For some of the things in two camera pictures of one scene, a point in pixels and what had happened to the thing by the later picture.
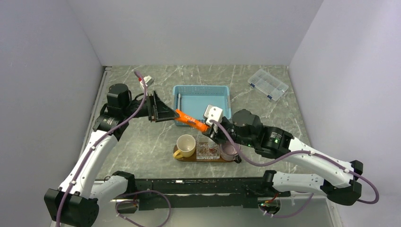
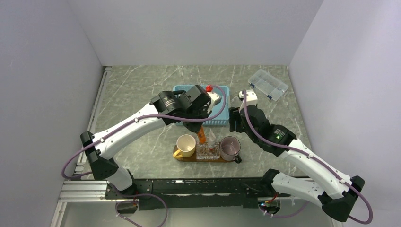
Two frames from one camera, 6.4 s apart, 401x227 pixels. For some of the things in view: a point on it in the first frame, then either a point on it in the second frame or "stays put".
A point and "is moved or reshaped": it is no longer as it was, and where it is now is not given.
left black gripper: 157,110 -> 195,128
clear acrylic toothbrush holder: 207,150 stays put
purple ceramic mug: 229,152 stays put
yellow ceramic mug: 186,145 stays put
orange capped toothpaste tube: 192,122 is moved or reshaped
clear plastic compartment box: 268,84 stays put
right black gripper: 214,133 -> 234,115
